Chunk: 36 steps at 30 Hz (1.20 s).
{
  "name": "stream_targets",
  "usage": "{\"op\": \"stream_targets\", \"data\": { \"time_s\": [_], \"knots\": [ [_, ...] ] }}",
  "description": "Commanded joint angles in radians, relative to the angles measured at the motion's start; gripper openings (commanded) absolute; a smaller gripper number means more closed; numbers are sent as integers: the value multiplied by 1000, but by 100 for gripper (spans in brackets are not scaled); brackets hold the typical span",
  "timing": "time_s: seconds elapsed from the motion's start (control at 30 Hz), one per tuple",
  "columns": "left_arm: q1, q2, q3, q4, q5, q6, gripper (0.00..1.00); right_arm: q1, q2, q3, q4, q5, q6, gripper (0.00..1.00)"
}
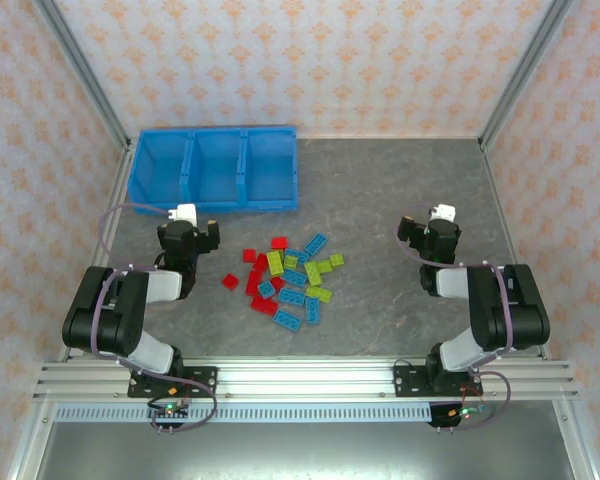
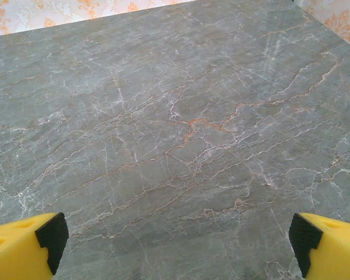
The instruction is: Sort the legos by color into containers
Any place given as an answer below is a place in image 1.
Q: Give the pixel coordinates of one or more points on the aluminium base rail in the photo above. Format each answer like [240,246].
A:
[305,380]

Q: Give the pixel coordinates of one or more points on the small LED circuit board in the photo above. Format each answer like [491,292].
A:
[462,413]
[169,411]

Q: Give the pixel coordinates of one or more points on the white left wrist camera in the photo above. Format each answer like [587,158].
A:
[186,212]

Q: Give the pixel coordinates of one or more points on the green lego brick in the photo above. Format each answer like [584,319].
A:
[325,266]
[319,292]
[275,262]
[291,262]
[336,259]
[312,272]

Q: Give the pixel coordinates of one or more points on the blue lego brick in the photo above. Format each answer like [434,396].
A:
[294,276]
[288,320]
[266,289]
[313,309]
[298,255]
[292,297]
[315,244]

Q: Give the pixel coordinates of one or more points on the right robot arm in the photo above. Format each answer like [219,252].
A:
[510,310]

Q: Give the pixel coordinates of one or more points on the shiny metal panel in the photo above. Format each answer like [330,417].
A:
[305,455]

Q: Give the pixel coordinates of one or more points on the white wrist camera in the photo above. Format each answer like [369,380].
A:
[186,212]
[445,211]

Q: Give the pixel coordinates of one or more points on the blue three-compartment plastic bin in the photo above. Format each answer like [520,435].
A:
[215,150]

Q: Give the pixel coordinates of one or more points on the aluminium frame post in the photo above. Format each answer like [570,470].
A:
[85,75]
[524,75]

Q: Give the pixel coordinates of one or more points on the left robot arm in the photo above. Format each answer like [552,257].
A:
[115,320]

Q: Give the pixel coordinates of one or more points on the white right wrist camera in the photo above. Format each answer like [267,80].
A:
[445,211]

